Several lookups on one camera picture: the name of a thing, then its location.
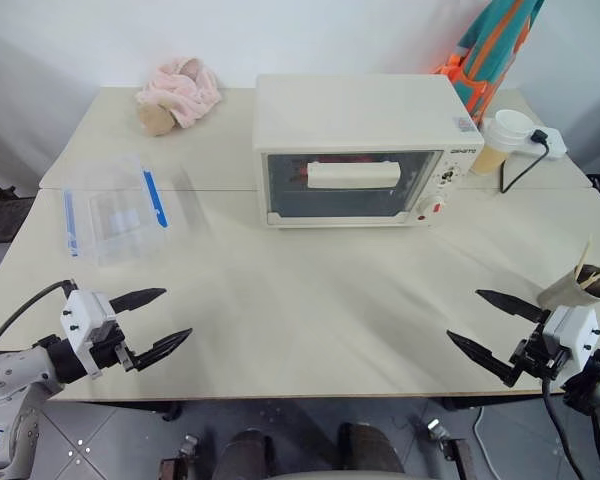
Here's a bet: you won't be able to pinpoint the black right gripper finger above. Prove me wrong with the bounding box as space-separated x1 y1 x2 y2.
475 288 552 324
445 329 524 388

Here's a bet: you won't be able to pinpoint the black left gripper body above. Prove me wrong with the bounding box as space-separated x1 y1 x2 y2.
87 319 136 374

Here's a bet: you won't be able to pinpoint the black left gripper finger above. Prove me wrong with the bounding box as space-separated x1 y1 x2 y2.
129 328 194 373
109 287 168 315

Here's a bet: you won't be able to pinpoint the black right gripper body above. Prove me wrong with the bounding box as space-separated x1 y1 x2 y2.
509 324 569 384

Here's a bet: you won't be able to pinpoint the white knob with red marker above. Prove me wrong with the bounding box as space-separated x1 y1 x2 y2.
416 195 449 218

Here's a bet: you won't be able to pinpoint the white toaster oven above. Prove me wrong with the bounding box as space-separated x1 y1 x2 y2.
252 74 486 231

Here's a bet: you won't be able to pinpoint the paper cup with sticks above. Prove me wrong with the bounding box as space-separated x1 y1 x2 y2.
536 264 600 314

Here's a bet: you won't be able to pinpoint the clear plastic box blue clips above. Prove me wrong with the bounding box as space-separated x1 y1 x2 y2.
61 156 175 270

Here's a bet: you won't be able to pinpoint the white paper cup brown sleeve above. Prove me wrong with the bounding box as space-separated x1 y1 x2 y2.
469 109 532 177

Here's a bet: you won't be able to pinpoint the white power strip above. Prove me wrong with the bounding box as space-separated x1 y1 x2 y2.
483 116 569 161

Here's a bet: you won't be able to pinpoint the tan plush item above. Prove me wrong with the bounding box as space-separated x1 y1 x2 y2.
138 101 176 138

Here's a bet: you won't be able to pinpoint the pink fluffy cloth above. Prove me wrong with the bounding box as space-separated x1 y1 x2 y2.
134 56 225 129

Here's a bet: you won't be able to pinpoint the teal orange fabric item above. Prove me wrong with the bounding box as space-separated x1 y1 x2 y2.
431 0 547 122

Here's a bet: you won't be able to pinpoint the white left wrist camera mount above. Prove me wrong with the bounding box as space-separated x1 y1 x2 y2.
59 288 126 380

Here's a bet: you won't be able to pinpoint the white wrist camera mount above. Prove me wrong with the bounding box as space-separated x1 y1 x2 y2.
541 305 600 389
59 288 126 380

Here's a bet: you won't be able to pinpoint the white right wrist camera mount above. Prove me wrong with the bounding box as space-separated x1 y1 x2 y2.
541 305 600 389

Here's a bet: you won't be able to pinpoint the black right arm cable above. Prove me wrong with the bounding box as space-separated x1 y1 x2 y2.
539 374 589 480

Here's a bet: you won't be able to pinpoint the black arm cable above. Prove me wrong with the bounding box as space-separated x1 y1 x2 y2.
0 280 79 359
539 374 589 480

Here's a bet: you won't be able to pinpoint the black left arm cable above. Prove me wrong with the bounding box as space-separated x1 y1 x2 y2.
0 280 79 359

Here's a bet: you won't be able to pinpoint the black plug with cable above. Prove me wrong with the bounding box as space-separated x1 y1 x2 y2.
498 128 552 195

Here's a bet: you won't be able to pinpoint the glass oven door with handle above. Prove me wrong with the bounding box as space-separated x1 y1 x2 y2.
260 148 444 222

